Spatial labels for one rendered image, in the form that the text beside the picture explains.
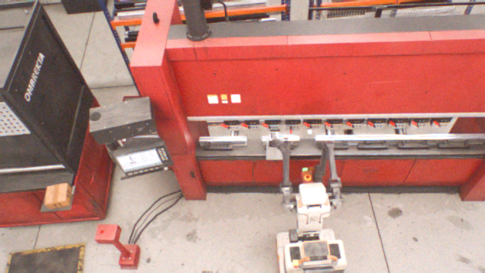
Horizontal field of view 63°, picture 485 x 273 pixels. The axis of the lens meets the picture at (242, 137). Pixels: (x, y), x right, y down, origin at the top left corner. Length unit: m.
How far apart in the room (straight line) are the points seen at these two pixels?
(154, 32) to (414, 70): 2.13
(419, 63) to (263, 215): 2.46
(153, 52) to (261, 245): 2.52
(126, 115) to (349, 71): 1.85
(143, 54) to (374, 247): 3.18
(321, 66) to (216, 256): 2.47
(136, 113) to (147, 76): 0.32
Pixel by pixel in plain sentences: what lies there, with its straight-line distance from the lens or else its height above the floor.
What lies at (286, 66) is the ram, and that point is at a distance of 3.33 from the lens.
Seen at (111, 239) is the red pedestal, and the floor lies 0.80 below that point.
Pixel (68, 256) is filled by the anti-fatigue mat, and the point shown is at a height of 0.01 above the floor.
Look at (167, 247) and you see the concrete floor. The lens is 4.83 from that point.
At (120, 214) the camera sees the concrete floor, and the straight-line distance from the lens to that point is 5.17.
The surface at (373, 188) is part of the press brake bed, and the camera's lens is 5.05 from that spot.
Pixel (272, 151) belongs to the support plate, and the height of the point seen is 1.00.
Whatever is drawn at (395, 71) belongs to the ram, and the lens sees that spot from 3.53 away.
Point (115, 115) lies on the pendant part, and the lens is 3.39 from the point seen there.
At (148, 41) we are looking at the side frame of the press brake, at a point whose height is 2.30.
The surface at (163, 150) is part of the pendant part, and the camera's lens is 3.58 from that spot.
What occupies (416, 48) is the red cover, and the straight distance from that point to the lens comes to 3.37.
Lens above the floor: 4.40
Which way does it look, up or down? 55 degrees down
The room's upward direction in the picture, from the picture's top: 7 degrees counter-clockwise
